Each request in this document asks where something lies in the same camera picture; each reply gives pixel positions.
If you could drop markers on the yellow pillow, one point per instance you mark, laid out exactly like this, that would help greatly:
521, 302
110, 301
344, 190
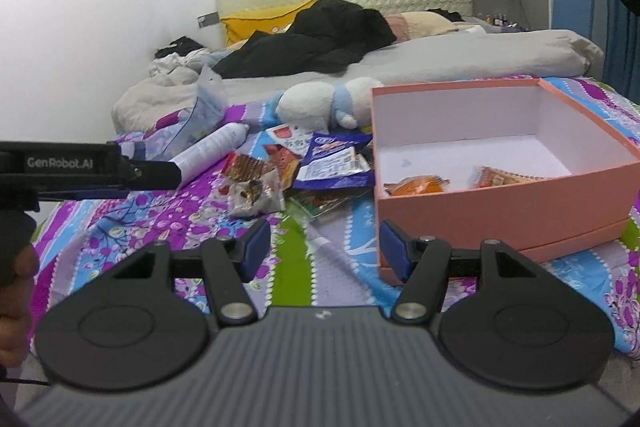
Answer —
255, 22

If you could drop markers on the orange snack packet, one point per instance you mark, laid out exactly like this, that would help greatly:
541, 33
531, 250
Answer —
415, 187
500, 179

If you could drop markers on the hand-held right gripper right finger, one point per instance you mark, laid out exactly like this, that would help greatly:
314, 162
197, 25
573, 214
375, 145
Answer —
395, 252

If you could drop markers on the pink cardboard box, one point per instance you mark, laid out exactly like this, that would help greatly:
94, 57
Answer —
475, 217

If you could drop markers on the green snack packet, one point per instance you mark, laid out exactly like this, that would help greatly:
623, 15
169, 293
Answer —
315, 206

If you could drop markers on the black jacket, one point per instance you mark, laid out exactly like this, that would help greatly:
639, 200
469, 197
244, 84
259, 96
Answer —
320, 37

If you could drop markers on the clear plastic bag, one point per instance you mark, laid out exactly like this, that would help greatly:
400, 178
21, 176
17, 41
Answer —
205, 107

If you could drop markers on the pile of crumpled clothes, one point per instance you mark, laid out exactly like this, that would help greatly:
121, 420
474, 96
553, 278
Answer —
175, 52

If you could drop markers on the brown sticks snack packet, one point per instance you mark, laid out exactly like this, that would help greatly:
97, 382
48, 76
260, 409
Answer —
247, 167

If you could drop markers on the row of small bottles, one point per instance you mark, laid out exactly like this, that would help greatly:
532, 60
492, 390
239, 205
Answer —
497, 20

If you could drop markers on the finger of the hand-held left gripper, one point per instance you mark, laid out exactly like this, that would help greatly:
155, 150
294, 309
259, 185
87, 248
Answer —
75, 195
155, 176

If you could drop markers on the floral printed blanket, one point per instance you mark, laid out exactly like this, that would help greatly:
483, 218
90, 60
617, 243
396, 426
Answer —
150, 217

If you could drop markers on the white and blue plush toy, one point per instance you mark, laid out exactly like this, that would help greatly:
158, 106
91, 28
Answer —
310, 104

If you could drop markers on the pink pillow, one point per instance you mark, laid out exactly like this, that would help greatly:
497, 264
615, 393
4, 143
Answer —
397, 27

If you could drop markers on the white red snack packet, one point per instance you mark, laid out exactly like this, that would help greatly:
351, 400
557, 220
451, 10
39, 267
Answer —
290, 138

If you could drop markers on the navy and white cloth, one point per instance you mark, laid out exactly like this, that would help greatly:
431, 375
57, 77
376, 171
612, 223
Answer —
132, 151

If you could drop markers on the dark crumpled garment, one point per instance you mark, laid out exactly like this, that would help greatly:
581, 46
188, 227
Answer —
450, 14

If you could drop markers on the pale blue cloth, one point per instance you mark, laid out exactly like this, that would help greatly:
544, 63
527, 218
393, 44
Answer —
215, 57

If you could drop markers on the blue curtain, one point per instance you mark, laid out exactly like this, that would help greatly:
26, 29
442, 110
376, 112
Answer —
620, 57

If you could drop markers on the white spray can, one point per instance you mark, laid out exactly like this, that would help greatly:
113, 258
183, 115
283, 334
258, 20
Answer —
210, 147

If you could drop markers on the blue board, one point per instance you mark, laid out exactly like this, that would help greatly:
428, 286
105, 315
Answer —
574, 7

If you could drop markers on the grey duvet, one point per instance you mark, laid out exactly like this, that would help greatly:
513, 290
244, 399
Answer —
450, 57

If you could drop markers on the grey wall socket plate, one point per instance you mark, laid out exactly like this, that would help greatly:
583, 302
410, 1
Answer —
207, 19

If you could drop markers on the beige pillow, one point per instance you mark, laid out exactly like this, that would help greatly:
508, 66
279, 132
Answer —
430, 23

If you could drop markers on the person's left hand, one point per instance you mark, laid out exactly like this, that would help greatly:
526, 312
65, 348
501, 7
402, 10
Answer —
15, 332

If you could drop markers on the purple snack packet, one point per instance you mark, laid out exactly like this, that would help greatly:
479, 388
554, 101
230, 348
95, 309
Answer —
332, 162

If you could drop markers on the silver clear snack packet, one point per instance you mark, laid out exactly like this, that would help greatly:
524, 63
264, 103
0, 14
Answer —
255, 199

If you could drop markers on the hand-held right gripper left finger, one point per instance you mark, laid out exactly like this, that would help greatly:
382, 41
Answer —
256, 252

